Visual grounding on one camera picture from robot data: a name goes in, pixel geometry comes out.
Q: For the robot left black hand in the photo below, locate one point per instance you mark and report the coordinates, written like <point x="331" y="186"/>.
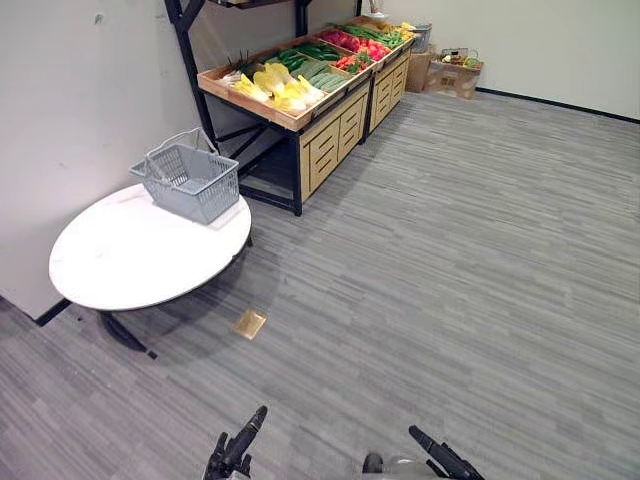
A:
<point x="237" y="447"/>

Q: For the robot right black hand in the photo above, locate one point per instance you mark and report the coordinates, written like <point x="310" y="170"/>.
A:
<point x="445" y="457"/>

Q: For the grey plastic shopping basket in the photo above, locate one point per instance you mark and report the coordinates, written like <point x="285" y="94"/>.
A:
<point x="200" y="187"/>

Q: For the yellow vegetable pile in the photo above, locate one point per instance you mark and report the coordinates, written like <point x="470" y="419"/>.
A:
<point x="400" y="31"/>

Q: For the robot silver body and foot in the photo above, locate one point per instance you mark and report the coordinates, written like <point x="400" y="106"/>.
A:
<point x="400" y="470"/>

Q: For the brass floor outlet plate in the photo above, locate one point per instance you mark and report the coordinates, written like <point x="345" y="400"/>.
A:
<point x="249" y="325"/>

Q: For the round white marble table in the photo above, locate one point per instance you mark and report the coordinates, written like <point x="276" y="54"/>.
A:
<point x="135" y="255"/>

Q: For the large wooden produce display stand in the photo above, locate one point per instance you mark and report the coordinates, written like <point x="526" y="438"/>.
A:
<point x="325" y="145"/>

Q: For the yellow napa cabbage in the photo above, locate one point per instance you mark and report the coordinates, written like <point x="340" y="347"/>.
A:
<point x="306" y="90"/>
<point x="250" y="90"/>
<point x="272" y="77"/>
<point x="290" y="103"/>

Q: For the small wooden produce display stand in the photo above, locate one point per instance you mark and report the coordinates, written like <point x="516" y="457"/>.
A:
<point x="387" y="90"/>

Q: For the printed brown cardboard box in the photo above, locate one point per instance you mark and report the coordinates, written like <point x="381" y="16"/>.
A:
<point x="452" y="80"/>

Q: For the light green gourd pile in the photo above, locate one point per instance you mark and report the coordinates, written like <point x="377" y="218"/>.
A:
<point x="322" y="77"/>

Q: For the green scallion bunch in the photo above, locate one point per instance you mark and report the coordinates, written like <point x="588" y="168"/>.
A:
<point x="242" y="65"/>

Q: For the plain brown cardboard box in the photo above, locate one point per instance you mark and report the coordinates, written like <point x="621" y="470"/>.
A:
<point x="417" y="72"/>

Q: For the dark green cucumber pile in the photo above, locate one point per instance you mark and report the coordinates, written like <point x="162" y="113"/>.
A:
<point x="290" y="57"/>

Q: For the red tomato pile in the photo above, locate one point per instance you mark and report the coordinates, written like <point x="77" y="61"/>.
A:
<point x="352" y="63"/>

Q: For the red bell pepper pile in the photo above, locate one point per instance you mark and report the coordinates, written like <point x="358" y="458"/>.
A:
<point x="357" y="42"/>

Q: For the long green pepper pile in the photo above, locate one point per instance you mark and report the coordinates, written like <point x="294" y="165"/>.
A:
<point x="372" y="34"/>

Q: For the black metal rack frame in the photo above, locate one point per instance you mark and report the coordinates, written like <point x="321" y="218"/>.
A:
<point x="186" y="55"/>

